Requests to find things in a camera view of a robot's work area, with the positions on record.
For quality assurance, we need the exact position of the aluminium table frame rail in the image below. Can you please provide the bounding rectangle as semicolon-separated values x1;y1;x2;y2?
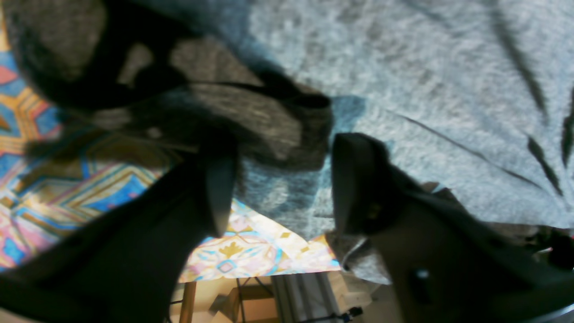
165;272;369;323

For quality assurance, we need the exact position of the grey t-shirt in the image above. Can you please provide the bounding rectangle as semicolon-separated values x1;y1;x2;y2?
1;0;574;284

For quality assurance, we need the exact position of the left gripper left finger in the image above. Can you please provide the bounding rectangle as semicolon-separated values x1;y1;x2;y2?
1;144;238;323

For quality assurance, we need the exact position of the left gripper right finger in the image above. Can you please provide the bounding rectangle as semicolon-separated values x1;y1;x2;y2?
331;133;574;323

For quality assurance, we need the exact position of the patterned tablecloth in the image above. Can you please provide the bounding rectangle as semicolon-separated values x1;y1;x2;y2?
1;31;340;282

